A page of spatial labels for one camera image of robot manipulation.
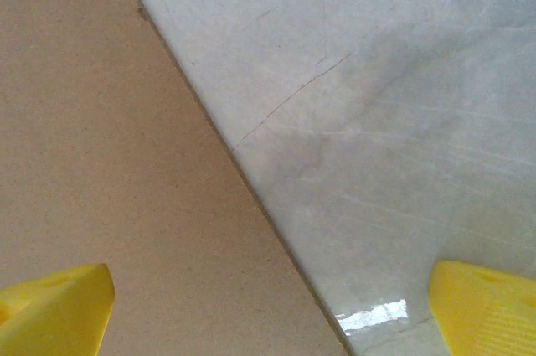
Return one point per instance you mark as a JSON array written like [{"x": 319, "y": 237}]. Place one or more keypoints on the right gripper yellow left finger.
[{"x": 50, "y": 314}]

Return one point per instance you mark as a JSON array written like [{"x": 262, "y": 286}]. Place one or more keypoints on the brown frame backing board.
[{"x": 104, "y": 121}]

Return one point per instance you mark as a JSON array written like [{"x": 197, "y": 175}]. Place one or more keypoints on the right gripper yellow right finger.
[{"x": 490, "y": 314}]

